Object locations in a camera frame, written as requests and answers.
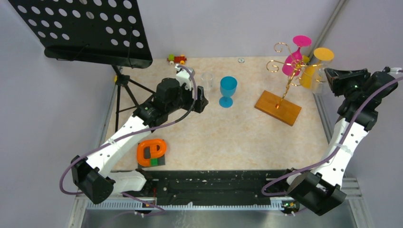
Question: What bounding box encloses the black perforated music stand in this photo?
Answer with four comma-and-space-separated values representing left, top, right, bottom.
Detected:
8, 0, 158, 131

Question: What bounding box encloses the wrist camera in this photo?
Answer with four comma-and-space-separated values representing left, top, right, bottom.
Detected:
174, 64, 193, 91
383, 66, 403, 74

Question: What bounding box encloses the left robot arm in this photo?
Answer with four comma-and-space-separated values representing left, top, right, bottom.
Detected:
71, 78, 208, 204

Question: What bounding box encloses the grey corner pipe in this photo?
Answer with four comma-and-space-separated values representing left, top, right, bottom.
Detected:
308, 0, 349, 60

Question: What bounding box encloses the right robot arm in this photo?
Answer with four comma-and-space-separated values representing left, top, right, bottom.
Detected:
278, 66, 403, 216

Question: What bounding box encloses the pink wine glass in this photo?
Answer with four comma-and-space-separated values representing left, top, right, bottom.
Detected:
282, 35, 312, 76

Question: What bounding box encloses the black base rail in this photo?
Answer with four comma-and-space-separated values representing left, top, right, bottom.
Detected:
125, 170, 286, 206

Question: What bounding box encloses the wooden gold wine glass rack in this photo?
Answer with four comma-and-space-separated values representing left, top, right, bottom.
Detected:
254, 42, 310, 126

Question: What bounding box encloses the blue wine glass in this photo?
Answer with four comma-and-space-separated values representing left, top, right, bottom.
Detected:
219, 76, 238, 108

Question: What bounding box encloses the red green toy train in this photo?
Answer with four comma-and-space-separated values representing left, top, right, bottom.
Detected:
167, 54, 187, 65

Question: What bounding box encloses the orange tape dispenser toy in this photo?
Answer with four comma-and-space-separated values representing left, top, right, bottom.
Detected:
136, 139, 167, 168

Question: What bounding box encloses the yellow wine glass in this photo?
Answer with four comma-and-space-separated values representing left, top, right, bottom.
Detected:
299, 47, 335, 89

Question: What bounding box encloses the tall clear wine glass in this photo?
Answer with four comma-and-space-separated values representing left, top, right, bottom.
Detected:
201, 72, 214, 91

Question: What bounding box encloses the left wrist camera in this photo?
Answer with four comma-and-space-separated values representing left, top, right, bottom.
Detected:
174, 64, 193, 91

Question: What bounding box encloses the patterned clear glass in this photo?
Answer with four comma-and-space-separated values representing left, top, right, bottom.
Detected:
311, 68, 327, 95

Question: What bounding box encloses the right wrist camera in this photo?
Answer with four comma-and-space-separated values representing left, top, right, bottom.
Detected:
383, 66, 403, 74

